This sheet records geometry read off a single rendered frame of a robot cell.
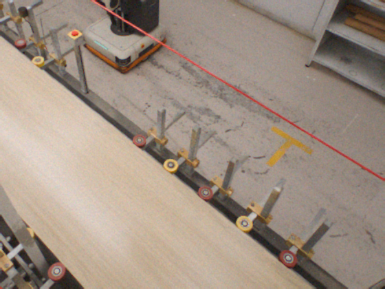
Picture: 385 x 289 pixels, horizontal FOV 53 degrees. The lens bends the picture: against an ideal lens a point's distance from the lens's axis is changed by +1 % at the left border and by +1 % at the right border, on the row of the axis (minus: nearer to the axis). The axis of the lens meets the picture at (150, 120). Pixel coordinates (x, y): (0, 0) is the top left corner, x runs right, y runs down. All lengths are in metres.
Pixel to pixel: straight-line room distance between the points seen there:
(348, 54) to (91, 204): 3.20
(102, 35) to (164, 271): 2.63
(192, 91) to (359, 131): 1.55
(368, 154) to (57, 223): 2.72
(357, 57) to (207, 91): 1.56
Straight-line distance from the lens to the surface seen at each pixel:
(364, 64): 4.40
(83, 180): 2.16
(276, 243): 2.31
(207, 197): 2.10
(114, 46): 3.83
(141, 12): 3.74
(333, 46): 4.48
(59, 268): 1.98
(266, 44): 4.48
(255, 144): 3.50
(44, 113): 2.49
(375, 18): 4.25
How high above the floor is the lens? 2.75
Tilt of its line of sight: 51 degrees down
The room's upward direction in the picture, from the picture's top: 1 degrees clockwise
